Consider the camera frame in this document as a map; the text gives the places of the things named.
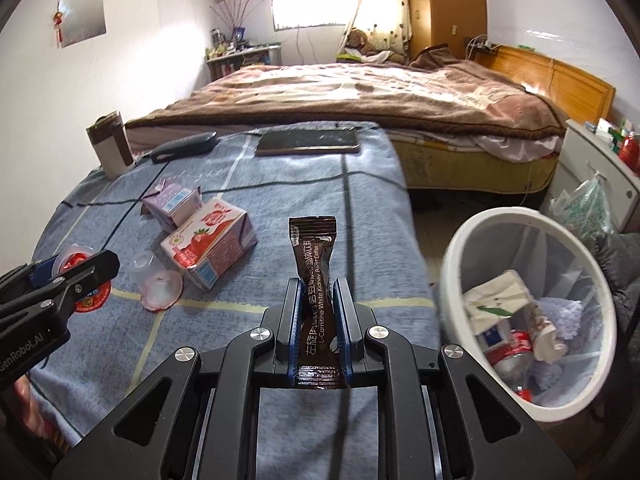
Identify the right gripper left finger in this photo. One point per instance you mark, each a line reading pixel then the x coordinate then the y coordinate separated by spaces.
pixel 287 340

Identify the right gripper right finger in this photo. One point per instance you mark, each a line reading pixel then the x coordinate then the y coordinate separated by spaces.
pixel 352 321

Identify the brown coffee sachet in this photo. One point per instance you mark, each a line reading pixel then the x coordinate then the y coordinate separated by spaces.
pixel 318 364

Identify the red lidded plastic cup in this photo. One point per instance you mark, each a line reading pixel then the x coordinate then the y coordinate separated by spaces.
pixel 89 272

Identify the clear plastic jelly cup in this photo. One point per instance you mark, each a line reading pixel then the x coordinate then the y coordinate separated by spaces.
pixel 159 287

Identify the paper bag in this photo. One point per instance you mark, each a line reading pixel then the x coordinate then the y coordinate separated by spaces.
pixel 494 307

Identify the strawberry milk carton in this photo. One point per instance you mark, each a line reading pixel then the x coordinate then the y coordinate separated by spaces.
pixel 210 242

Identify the purple milk carton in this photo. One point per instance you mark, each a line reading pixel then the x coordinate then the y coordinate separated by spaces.
pixel 171 204

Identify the patterned paper cup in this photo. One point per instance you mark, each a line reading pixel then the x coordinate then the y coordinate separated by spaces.
pixel 547 345

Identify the white foam fruit net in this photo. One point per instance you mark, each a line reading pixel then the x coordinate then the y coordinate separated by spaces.
pixel 566 315

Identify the clear plastic bottle red cap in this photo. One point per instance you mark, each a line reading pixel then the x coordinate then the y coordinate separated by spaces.
pixel 512 362

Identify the blue plaid table cloth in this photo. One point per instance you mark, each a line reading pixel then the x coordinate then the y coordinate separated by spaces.
pixel 112 348

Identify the black smartphone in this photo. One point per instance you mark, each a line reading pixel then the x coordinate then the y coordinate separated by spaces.
pixel 308 142

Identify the brown white coffee box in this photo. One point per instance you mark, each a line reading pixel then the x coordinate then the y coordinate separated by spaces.
pixel 109 140

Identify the bed with brown blanket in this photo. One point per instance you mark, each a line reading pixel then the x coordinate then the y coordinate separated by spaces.
pixel 454 124

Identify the green plastic bag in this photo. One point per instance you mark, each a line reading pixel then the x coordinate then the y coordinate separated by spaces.
pixel 585 211

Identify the teddy bear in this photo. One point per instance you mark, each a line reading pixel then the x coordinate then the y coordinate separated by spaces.
pixel 358 47

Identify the white nightstand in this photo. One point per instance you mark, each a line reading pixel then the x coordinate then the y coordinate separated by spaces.
pixel 583 156

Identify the cluttered side desk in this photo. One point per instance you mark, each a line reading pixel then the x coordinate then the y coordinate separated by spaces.
pixel 224 65

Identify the patterned curtain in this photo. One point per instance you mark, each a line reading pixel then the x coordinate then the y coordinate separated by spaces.
pixel 386 23

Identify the window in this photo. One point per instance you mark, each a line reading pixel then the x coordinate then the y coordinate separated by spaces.
pixel 290 14

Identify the wooden headboard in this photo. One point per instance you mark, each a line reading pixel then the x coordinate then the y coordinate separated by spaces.
pixel 582 96

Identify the red bottle on nightstand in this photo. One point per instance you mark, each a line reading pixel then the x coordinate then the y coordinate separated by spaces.
pixel 630 152

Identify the wooden wardrobe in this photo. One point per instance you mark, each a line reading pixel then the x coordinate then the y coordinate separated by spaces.
pixel 450 22

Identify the silver wall poster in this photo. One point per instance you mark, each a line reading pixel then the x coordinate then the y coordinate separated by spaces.
pixel 78 20

